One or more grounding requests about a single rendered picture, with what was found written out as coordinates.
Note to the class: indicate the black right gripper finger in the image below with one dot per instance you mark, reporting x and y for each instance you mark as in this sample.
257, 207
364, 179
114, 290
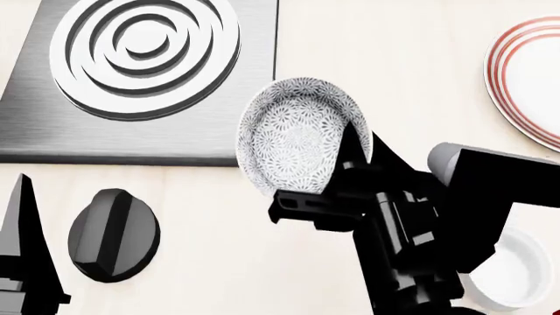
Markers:
355, 154
394, 167

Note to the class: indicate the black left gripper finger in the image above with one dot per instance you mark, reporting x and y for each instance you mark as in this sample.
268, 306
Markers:
22, 223

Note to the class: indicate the white grey flower patterned bowl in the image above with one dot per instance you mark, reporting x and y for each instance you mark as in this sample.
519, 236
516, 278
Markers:
289, 144

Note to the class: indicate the white ramekin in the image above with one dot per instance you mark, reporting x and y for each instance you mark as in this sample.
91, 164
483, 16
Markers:
512, 272

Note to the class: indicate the white plate with red rings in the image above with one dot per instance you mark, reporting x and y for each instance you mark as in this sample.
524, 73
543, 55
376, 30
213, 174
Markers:
534, 82

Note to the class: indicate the brushed silver stove base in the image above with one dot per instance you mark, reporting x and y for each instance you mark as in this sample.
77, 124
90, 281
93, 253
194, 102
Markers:
30, 131

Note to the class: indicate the black stove knob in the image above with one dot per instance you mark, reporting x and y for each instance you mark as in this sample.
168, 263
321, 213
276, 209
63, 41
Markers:
114, 236

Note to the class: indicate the white spiral stove burner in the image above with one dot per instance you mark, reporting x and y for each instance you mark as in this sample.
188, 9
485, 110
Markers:
144, 101

